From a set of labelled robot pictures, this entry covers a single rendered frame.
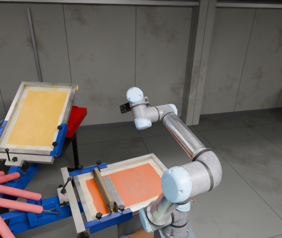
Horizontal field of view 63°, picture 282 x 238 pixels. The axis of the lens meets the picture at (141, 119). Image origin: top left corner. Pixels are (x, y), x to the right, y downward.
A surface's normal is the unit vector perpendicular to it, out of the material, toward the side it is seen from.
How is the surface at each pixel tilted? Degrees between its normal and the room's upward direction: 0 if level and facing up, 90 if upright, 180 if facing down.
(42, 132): 32
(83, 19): 90
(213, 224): 0
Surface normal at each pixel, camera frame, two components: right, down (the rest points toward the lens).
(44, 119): -0.02, -0.53
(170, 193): -0.87, 0.09
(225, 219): 0.02, -0.90
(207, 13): 0.25, 0.43
